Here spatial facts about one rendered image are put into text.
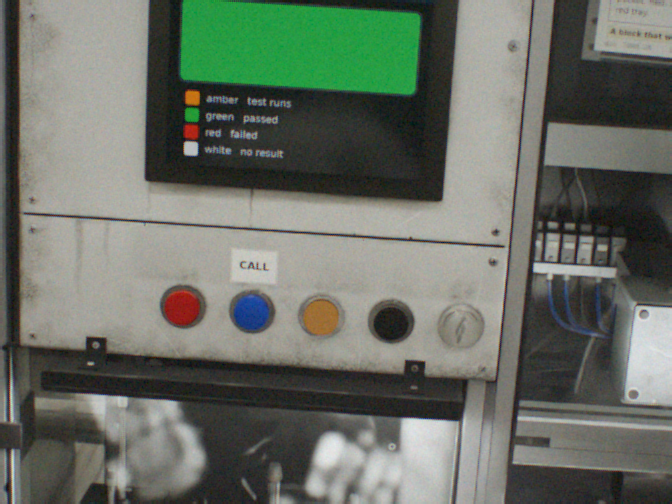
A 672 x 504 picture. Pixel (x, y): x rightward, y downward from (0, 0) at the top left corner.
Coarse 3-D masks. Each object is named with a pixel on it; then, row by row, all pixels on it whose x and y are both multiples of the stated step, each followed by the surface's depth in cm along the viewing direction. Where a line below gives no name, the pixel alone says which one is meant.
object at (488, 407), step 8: (488, 384) 119; (496, 384) 119; (488, 392) 119; (488, 400) 119; (488, 408) 120; (488, 416) 120; (488, 424) 120; (488, 432) 120; (480, 440) 120; (488, 440) 120; (480, 448) 121; (488, 448) 121; (480, 456) 121; (488, 456) 121; (480, 464) 121; (488, 464) 121; (480, 472) 121; (480, 480) 121; (480, 488) 122; (480, 496) 122
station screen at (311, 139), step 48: (192, 0) 108; (240, 0) 107; (288, 0) 107; (336, 0) 107; (384, 0) 107; (432, 0) 107; (192, 96) 110; (240, 96) 110; (288, 96) 109; (336, 96) 109; (384, 96) 109; (192, 144) 111; (240, 144) 111; (288, 144) 110; (336, 144) 110; (384, 144) 110
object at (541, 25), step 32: (544, 0) 110; (544, 32) 110; (544, 64) 111; (544, 96) 112; (512, 224) 116; (512, 256) 116; (512, 288) 116; (512, 320) 117; (512, 352) 118; (480, 384) 119; (512, 384) 119; (480, 416) 120; (512, 416) 120
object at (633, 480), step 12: (612, 480) 146; (624, 480) 140; (636, 480) 140; (648, 480) 140; (660, 480) 140; (612, 492) 146; (624, 492) 141; (636, 492) 140; (648, 492) 140; (660, 492) 140
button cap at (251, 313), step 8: (248, 296) 116; (256, 296) 116; (240, 304) 116; (248, 304) 116; (256, 304) 116; (264, 304) 116; (240, 312) 116; (248, 312) 116; (256, 312) 116; (264, 312) 116; (240, 320) 116; (248, 320) 116; (256, 320) 116; (264, 320) 116; (248, 328) 116; (256, 328) 116
